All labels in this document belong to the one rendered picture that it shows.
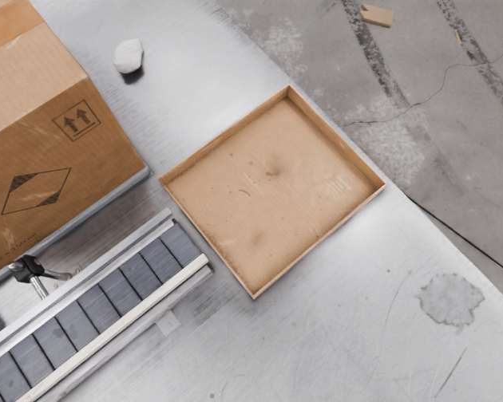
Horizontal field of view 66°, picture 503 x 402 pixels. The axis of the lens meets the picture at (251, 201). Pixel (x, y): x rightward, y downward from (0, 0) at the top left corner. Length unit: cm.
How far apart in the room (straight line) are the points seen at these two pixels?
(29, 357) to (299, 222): 46
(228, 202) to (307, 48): 134
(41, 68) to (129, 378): 46
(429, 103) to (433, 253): 125
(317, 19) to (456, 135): 83
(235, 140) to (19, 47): 37
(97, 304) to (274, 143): 41
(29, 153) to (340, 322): 51
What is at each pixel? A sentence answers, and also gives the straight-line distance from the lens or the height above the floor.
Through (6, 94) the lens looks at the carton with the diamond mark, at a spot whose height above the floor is 112.
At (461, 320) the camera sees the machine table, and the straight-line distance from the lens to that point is 76.
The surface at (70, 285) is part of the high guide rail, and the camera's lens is 58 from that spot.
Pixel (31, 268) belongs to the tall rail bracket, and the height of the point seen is 97.
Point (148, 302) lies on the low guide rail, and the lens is 60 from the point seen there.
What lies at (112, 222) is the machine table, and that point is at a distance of 73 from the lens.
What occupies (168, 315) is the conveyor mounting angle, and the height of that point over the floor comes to 83.
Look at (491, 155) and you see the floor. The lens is 194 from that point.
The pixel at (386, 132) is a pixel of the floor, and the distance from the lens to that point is 179.
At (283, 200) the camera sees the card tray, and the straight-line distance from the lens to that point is 70.
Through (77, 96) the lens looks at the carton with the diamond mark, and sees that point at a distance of 51.
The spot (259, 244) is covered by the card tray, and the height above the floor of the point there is 83.
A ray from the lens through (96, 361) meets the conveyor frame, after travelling 66.
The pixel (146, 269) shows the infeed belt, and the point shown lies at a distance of 64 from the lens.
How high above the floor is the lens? 150
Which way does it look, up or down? 73 degrees down
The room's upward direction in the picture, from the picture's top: 3 degrees clockwise
